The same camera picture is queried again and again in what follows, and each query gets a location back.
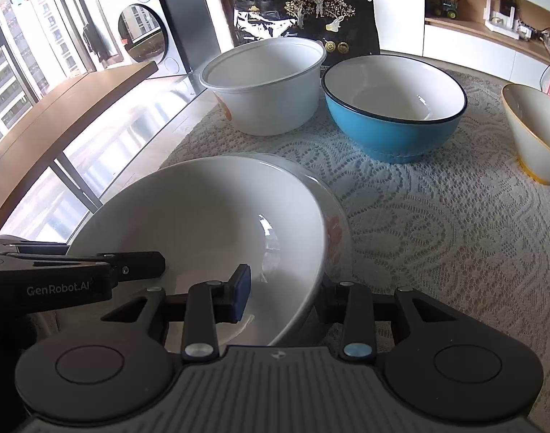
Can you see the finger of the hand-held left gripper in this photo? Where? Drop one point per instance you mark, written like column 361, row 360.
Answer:
column 139, row 265

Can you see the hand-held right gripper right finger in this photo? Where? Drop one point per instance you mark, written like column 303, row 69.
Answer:
column 358, row 315

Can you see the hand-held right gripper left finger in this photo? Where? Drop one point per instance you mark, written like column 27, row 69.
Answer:
column 239, row 293

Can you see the large white ceramic bowl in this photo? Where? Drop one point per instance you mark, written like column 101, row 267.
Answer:
column 189, row 216

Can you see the white floral bowl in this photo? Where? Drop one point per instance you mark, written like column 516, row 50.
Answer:
column 335, row 234

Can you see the blue enamel bowl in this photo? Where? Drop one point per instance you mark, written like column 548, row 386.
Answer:
column 392, row 131

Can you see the white plastic bowl orange label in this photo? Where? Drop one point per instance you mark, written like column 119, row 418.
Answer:
column 266, row 99

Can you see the blue plate with yellow rim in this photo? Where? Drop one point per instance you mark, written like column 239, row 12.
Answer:
column 536, row 121

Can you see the white lace tablecloth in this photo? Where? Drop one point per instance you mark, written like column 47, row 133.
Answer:
column 437, row 234

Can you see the brown wooden table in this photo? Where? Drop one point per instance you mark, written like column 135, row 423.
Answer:
column 53, row 112

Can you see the dark hanging garment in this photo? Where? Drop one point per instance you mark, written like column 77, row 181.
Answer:
column 96, row 43

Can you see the white washing machine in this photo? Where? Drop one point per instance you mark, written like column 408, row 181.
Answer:
column 141, row 36

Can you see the grey tall cabinet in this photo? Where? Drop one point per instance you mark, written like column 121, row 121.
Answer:
column 189, row 9

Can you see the black printed snack bag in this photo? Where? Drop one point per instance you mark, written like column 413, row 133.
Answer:
column 302, row 13

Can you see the green toy tractor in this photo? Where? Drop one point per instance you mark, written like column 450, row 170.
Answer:
column 444, row 7

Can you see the white wall cabinet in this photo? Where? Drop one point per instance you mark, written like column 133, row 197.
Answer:
column 460, row 49

